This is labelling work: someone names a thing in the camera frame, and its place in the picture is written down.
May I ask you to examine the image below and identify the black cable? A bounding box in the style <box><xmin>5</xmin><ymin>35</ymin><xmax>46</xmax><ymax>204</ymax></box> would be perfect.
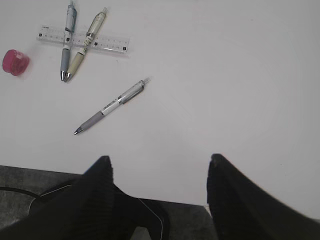
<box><xmin>0</xmin><ymin>184</ymin><xmax>76</xmax><ymax>201</ymax></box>

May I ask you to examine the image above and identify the transparent plastic ruler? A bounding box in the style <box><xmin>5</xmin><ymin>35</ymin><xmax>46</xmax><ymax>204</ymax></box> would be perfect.
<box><xmin>36</xmin><ymin>25</ymin><xmax>130</xmax><ymax>53</ymax></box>

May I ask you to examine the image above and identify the white grey pen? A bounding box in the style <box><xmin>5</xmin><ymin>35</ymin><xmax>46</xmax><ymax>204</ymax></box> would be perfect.
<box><xmin>73</xmin><ymin>77</ymin><xmax>150</xmax><ymax>135</ymax></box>

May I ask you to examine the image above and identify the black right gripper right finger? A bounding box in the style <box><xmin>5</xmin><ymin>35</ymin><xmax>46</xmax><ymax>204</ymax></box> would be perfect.
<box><xmin>206</xmin><ymin>153</ymin><xmax>320</xmax><ymax>240</ymax></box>

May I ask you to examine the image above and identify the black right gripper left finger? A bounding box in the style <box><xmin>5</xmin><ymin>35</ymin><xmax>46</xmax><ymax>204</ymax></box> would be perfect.
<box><xmin>0</xmin><ymin>156</ymin><xmax>168</xmax><ymax>240</ymax></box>

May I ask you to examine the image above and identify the pink pencil sharpener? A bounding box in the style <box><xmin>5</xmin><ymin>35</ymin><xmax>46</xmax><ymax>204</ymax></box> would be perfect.
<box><xmin>2</xmin><ymin>49</ymin><xmax>30</xmax><ymax>76</ymax></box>

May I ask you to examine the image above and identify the blue grey pen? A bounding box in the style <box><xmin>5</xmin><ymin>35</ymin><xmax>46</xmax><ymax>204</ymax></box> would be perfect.
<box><xmin>60</xmin><ymin>0</ymin><xmax>77</xmax><ymax>82</ymax></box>

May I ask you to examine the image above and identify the beige pen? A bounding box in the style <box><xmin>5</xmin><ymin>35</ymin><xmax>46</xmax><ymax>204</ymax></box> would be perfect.
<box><xmin>64</xmin><ymin>7</ymin><xmax>109</xmax><ymax>83</ymax></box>

